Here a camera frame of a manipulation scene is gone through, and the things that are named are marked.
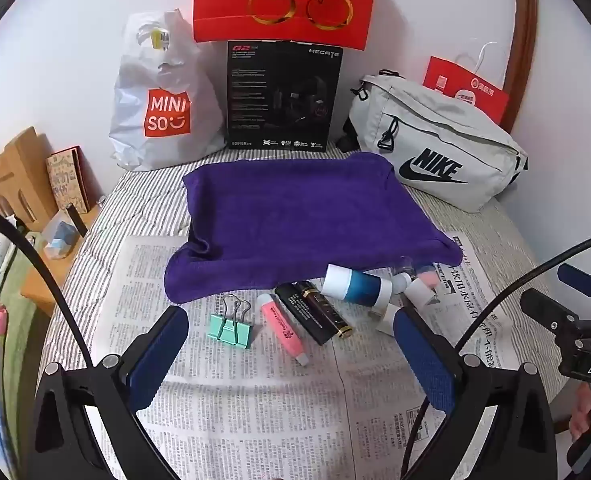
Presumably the white plastic shopping bag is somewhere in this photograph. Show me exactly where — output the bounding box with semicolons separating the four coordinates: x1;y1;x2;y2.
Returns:
108;8;226;171

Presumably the black and gold tube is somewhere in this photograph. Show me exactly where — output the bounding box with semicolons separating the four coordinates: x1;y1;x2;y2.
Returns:
295;281;356;338

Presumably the wooden bed frame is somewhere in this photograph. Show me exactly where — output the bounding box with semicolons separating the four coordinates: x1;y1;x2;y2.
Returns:
0;126;101;318

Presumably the purple towel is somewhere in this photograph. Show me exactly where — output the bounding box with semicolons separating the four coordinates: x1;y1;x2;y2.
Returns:
164;151;463;306

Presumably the black rectangular tube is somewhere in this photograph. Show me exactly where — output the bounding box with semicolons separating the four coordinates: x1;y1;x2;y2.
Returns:
274;282;337;347

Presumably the black headphone box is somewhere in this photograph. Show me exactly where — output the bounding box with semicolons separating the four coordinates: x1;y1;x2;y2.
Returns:
225;40;343;153

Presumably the red paper bag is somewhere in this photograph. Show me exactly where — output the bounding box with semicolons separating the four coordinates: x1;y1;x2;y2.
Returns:
423;40;510;126

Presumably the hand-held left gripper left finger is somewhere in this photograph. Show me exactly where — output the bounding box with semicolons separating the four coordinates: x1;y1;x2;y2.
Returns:
31;305;190;480

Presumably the person's right hand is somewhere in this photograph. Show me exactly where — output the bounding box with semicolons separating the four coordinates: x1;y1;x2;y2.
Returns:
569;382;591;438

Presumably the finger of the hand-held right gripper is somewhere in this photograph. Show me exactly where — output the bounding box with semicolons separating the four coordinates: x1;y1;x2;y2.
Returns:
519;287;585;346
557;263;591;311

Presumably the red gift bag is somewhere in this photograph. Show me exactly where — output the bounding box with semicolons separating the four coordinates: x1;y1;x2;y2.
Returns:
192;0;380;51

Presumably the newspaper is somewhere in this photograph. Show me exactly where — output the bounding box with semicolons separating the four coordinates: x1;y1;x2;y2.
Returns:
95;232;506;480

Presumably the blue and white bottle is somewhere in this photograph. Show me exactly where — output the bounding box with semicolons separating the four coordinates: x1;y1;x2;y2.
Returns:
322;263;393;306

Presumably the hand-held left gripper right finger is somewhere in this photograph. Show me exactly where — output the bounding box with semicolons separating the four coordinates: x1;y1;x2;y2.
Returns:
393;307;556;480

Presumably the grey waist bag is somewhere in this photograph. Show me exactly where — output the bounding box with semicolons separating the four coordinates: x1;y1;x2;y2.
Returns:
343;72;530;213

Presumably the green binder clip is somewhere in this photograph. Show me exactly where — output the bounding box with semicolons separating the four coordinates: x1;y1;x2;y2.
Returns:
208;295;252;351

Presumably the clear jar with blue lid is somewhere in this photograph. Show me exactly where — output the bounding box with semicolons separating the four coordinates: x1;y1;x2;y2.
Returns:
415;262;443;291

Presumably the clear plastic box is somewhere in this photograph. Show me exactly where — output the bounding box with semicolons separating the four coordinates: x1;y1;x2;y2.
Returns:
40;208;83;261

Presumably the brown patterned book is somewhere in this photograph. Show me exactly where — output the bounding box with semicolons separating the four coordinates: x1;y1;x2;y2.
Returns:
45;146;92;211

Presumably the pink highlighter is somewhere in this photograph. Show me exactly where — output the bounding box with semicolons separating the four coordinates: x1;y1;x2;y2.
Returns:
256;293;310;367

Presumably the black cable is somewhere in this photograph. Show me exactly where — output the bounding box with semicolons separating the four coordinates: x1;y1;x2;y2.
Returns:
400;230;591;480
0;202;101;376

